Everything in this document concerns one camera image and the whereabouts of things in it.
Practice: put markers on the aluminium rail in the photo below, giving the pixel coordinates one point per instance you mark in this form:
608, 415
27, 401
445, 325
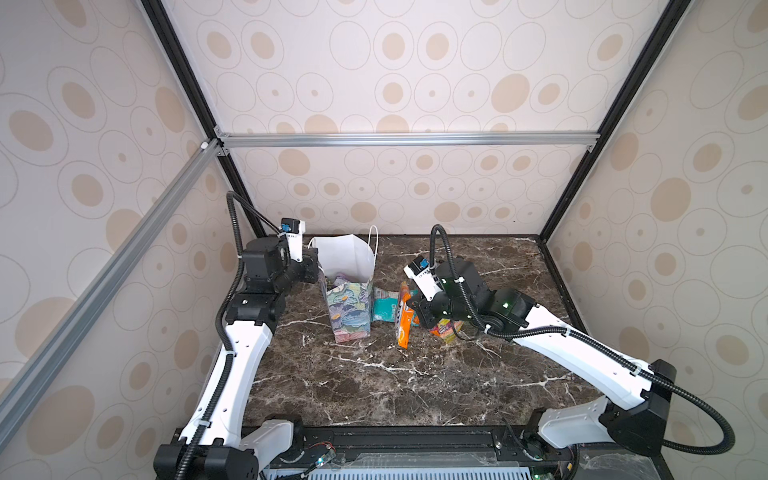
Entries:
426, 139
39, 372

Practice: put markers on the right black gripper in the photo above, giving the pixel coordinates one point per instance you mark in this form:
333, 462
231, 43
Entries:
424, 308

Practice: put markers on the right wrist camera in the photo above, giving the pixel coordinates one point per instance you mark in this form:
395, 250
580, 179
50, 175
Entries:
420, 272

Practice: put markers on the orange Fox's snack packet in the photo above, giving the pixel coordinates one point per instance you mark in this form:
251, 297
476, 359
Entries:
405, 316

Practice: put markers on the white patterned paper bag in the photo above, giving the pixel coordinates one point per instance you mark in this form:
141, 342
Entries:
347, 265

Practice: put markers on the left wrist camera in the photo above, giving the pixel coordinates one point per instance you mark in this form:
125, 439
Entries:
293, 230

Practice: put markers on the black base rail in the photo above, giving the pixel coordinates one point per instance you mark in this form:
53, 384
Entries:
449, 452

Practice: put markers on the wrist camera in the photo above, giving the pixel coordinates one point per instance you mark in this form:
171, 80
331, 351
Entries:
420, 272
293, 230

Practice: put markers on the pink Fox's candy packet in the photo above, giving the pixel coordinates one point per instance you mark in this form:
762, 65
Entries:
447, 330

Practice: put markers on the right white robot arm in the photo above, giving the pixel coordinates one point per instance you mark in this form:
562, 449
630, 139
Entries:
630, 412

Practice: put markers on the back aluminium rail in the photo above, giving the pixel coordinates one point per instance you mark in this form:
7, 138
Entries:
426, 139

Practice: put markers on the teal snack packet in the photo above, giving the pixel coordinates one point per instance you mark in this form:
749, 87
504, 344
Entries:
385, 305

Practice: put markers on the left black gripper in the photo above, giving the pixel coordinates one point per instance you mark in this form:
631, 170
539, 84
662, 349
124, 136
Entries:
311, 258

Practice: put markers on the left aluminium rail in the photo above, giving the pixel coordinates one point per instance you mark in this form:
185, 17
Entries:
39, 372

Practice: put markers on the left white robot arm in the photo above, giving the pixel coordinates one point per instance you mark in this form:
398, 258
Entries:
234, 366

